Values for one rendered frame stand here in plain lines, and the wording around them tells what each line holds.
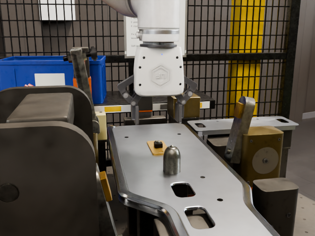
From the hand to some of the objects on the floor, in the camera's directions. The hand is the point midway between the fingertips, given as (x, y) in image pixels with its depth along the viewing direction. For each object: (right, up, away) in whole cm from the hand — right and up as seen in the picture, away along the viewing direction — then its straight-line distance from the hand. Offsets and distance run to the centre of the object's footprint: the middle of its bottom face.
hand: (157, 118), depth 75 cm
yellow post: (+35, -85, +96) cm, 133 cm away
